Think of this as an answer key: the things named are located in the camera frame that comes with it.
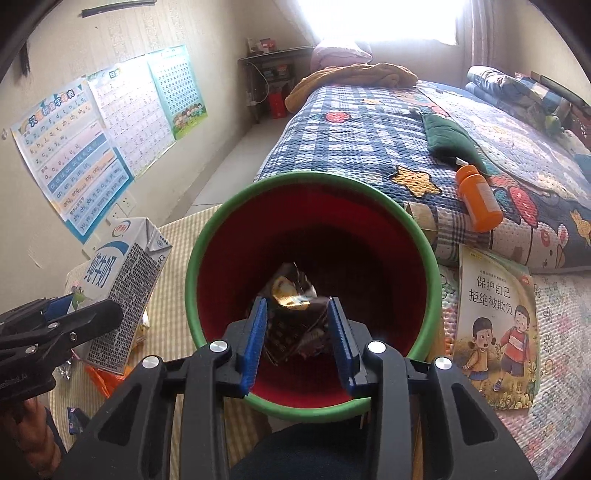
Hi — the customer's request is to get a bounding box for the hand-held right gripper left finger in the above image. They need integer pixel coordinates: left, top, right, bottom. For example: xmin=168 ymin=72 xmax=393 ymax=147
xmin=60 ymin=298 xmax=269 ymax=480

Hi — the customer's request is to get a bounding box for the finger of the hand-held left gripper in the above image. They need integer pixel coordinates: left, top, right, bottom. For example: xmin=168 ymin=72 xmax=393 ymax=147
xmin=0 ymin=300 xmax=125 ymax=370
xmin=0 ymin=296 xmax=75 ymax=334

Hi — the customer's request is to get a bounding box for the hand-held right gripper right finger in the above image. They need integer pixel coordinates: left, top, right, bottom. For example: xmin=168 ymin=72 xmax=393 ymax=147
xmin=325 ymin=296 xmax=539 ymax=480

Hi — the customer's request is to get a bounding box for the dark snack wrapper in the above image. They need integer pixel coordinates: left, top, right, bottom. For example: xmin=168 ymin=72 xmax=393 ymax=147
xmin=255 ymin=262 xmax=331 ymax=368

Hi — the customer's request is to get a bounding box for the white and blue milk carton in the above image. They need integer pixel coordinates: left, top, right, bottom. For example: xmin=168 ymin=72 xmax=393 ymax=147
xmin=73 ymin=217 xmax=174 ymax=376

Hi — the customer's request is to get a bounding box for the red bin with green rim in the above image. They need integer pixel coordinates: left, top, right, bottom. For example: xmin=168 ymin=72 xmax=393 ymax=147
xmin=185 ymin=172 xmax=443 ymax=422

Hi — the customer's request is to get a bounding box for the person's left hand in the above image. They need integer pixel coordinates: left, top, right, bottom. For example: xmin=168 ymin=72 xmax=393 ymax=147
xmin=0 ymin=398 xmax=64 ymax=480

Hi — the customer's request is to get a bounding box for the orange wrapper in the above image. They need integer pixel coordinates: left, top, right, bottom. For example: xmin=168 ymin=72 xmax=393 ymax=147
xmin=84 ymin=364 xmax=131 ymax=398

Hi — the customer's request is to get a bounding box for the small blue wrapper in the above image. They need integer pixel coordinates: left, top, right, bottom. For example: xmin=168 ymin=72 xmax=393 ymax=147
xmin=67 ymin=406 xmax=91 ymax=435

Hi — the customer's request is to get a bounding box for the brown cardboard piece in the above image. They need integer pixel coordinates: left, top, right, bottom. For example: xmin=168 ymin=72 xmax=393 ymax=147
xmin=405 ymin=200 xmax=438 ymax=251

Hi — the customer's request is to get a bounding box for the children's picture book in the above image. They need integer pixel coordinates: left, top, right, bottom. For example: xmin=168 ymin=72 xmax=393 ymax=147
xmin=451 ymin=244 xmax=540 ymax=411

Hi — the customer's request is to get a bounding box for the orange plastic bottle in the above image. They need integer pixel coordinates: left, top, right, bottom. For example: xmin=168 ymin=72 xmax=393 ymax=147
xmin=455 ymin=164 xmax=504 ymax=233

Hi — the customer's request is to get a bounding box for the blue checked patchwork quilt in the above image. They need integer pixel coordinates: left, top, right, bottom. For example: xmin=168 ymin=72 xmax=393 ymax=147
xmin=253 ymin=79 xmax=591 ymax=274

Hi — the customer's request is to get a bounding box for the dark green cloth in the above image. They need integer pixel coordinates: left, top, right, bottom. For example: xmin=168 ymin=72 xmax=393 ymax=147
xmin=418 ymin=108 xmax=491 ymax=177

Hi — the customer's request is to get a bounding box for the red bag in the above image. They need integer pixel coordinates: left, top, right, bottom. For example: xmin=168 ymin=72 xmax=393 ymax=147
xmin=268 ymin=90 xmax=288 ymax=120

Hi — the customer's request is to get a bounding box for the brown blanket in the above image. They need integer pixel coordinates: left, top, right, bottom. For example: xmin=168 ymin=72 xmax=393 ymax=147
xmin=285 ymin=62 xmax=419 ymax=113

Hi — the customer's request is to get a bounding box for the dark desk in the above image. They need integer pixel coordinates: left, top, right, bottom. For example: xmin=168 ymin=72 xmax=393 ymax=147
xmin=238 ymin=45 xmax=315 ymax=124

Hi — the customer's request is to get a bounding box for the pink pillow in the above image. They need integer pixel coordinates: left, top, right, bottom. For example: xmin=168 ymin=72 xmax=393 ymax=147
xmin=310 ymin=39 xmax=373 ymax=73

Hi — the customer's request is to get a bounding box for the folded blue quilt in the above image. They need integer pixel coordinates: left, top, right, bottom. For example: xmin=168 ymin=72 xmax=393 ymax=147
xmin=464 ymin=65 xmax=573 ymax=121

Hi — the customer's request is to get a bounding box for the bright window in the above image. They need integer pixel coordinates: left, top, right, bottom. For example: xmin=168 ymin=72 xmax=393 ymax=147
xmin=295 ymin=0 xmax=468 ymax=47

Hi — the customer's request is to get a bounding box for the beige curtain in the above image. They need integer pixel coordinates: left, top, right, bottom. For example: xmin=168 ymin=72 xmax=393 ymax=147
xmin=455 ymin=0 xmax=532 ymax=75

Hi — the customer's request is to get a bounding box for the colourful letter wall poster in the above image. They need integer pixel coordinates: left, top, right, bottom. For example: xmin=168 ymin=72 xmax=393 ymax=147
xmin=10 ymin=76 xmax=136 ymax=244

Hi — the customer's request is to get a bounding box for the white chart wall poster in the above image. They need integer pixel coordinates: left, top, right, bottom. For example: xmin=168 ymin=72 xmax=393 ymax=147
xmin=87 ymin=55 xmax=179 ymax=181

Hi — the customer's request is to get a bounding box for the green chart wall poster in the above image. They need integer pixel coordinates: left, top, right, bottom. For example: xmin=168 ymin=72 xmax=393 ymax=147
xmin=147 ymin=45 xmax=209 ymax=140

